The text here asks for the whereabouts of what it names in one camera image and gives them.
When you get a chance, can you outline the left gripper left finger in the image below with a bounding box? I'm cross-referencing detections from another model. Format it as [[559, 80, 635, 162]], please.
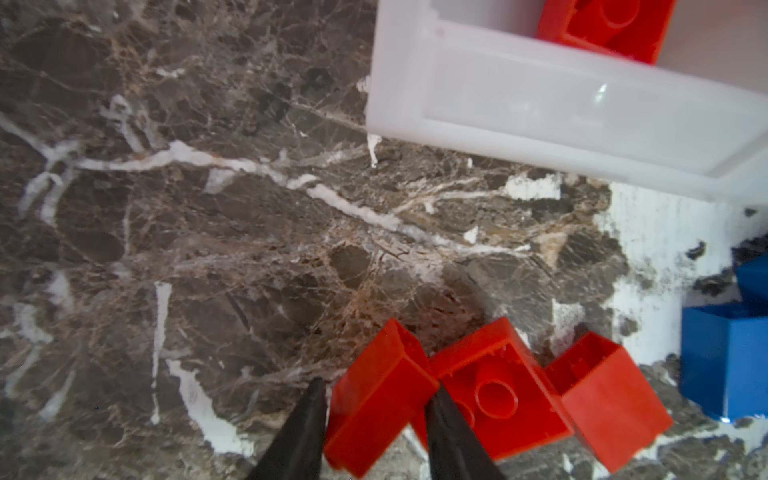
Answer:
[[246, 377, 327, 480]]

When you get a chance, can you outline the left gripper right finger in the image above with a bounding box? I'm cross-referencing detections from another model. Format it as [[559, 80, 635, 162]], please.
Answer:
[[425, 385, 506, 480]]

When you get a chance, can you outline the small red lego brick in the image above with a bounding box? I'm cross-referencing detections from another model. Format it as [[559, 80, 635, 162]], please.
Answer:
[[324, 318, 439, 479]]

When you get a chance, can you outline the red lego brick square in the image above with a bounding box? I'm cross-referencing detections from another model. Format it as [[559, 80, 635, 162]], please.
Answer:
[[545, 332, 673, 473]]

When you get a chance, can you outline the long red lego brick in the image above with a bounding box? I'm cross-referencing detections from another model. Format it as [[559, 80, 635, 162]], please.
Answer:
[[536, 0, 676, 65]]

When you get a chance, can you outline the blue lego brick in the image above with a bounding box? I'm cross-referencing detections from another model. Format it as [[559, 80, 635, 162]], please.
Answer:
[[736, 255, 768, 304], [679, 302, 767, 423]]

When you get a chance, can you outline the white three-compartment bin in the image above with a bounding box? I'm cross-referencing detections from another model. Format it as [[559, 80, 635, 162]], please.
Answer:
[[366, 1, 767, 206]]

